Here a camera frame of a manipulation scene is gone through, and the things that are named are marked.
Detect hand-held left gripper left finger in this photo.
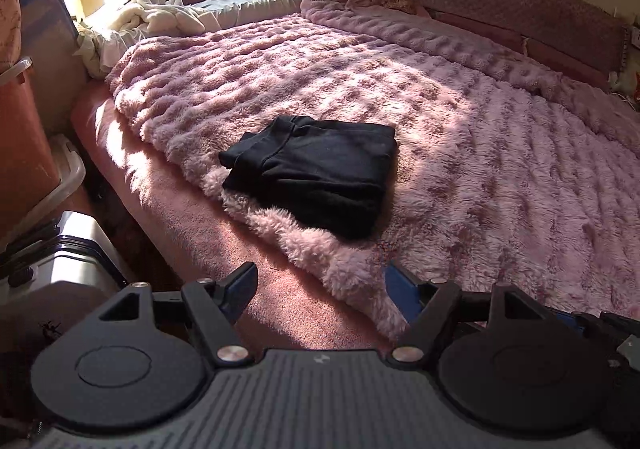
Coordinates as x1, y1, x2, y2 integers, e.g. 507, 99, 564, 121
97, 261, 259, 369

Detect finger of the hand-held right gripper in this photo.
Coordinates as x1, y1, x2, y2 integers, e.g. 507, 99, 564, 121
547, 309, 608, 337

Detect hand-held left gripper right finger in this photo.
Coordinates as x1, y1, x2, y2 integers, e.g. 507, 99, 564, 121
384, 259, 553, 370

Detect black pants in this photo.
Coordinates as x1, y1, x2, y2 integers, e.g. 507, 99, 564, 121
218, 116, 398, 241

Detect pink bed sheet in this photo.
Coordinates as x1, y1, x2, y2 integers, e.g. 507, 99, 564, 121
70, 79, 401, 355

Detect pink fluffy blanket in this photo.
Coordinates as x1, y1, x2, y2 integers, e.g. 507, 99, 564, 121
105, 12, 640, 345

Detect silver suitcase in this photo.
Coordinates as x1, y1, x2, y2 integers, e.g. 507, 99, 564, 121
0, 210, 138, 360

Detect cream plush toy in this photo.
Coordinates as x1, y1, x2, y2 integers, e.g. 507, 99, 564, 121
607, 66, 640, 105

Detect lilac ribbed blanket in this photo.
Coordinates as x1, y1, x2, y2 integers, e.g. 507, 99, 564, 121
300, 0, 640, 155

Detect orange storage box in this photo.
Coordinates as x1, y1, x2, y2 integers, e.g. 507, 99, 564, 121
0, 56, 63, 235

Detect pink floral pillow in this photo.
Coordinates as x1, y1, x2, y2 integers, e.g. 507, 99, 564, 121
340, 0, 433, 20

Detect cream crumpled blanket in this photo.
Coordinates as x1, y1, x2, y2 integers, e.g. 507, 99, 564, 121
75, 0, 221, 80

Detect light grey mattress pad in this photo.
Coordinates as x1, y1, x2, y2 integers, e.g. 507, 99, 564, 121
192, 0, 303, 30

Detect grey striped chair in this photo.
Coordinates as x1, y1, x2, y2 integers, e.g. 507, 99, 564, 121
15, 0, 93, 135

